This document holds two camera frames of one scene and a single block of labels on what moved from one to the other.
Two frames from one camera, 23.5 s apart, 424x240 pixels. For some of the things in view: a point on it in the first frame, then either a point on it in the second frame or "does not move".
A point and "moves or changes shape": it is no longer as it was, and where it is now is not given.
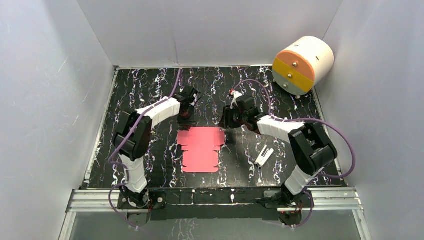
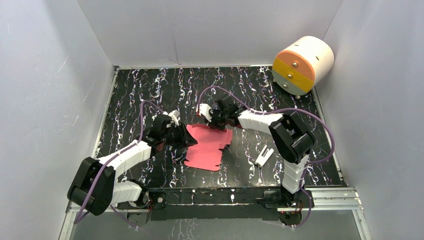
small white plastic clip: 261,160 does not move
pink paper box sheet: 200,154 moves or changes shape
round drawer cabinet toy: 302,64 does not move
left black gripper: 185,112 -> 180,136
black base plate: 203,204 does not move
